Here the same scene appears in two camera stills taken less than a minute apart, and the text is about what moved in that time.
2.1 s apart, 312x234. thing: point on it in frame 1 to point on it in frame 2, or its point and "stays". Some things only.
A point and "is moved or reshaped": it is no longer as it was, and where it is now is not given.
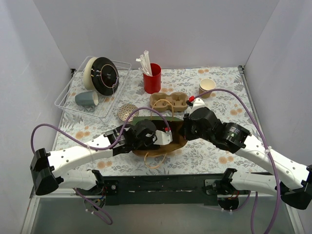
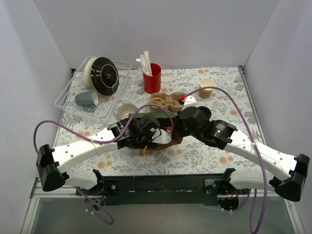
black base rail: (165, 189) stays
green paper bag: (178, 139) is moved or reshaped
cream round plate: (87, 74) stays
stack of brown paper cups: (205, 85) stays
